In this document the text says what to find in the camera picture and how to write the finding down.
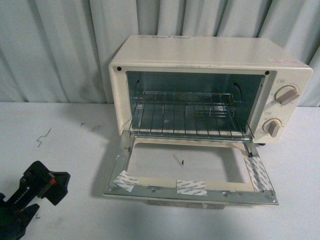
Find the lower beige control knob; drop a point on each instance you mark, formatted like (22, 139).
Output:
(272, 126)

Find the oven door with glass window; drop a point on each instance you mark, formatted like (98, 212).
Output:
(189, 171)

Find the wire oven rack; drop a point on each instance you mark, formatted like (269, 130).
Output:
(190, 115)

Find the upper beige control knob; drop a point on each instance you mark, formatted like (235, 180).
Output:
(286, 94)

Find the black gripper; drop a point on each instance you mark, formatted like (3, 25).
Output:
(37, 180)

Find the pale green curtain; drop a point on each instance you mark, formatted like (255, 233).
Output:
(58, 51)

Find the beige control knob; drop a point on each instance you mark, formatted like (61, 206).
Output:
(272, 126)
(286, 94)

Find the cream toaster oven body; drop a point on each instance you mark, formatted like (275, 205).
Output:
(251, 69)

